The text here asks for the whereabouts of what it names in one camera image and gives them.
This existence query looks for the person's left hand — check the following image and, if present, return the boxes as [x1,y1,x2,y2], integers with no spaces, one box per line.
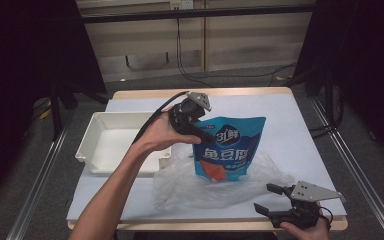
[132,105,202,155]

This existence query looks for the white wall socket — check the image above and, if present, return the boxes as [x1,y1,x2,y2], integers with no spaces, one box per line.
[169,0,195,11]

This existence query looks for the clear plastic bag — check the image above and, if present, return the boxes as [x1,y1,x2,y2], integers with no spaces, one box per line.
[152,145,296,211]

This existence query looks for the white table sheet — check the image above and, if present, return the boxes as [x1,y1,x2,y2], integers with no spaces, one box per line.
[66,94,348,223]

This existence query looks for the blue snack packet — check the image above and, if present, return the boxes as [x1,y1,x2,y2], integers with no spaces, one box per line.
[192,115,267,183]

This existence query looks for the white plastic box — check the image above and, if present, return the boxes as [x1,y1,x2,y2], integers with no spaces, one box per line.
[75,110,173,178]

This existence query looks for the aluminium floor rail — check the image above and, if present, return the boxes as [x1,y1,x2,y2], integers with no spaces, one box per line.
[309,95,384,240]
[5,111,76,240]

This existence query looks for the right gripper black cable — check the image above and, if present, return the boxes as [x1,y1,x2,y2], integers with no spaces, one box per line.
[319,205,335,232]

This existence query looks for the black horizontal bar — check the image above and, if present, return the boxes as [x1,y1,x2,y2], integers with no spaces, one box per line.
[81,4,316,25]

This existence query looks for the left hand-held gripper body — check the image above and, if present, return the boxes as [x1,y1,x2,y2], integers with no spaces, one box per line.
[168,92,212,132]

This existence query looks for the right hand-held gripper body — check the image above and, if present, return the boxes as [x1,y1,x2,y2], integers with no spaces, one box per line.
[268,180,348,230]

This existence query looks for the yellow floor tape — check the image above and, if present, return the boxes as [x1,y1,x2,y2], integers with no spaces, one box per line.
[38,100,53,120]

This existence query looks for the person's right hand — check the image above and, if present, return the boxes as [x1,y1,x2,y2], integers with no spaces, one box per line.
[279,217,331,240]

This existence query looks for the black cable by stand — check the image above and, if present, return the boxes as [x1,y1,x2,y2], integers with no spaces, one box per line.
[307,95,345,140]

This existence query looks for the wooden table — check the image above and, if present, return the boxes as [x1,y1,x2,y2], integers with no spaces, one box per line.
[66,87,350,232]

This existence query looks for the black curtain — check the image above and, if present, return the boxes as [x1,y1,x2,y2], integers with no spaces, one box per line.
[0,0,108,212]
[293,0,384,169]

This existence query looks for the black floor cable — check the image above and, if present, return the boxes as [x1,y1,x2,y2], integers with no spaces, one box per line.
[175,18,298,89]

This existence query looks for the black stand leg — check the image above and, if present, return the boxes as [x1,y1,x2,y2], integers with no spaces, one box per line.
[323,74,337,126]
[49,87,65,142]

